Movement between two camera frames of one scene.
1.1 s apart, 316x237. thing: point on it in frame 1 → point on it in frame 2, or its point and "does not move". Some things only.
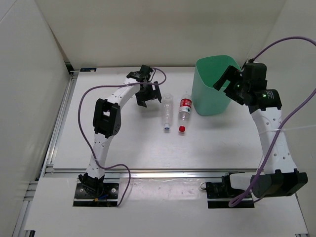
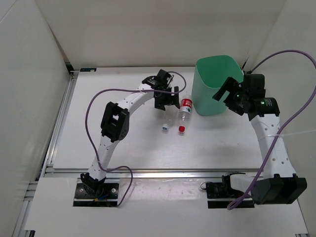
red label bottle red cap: [185, 106] does not move
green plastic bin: [206, 99] does not move
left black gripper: [154, 94] → [160, 104]
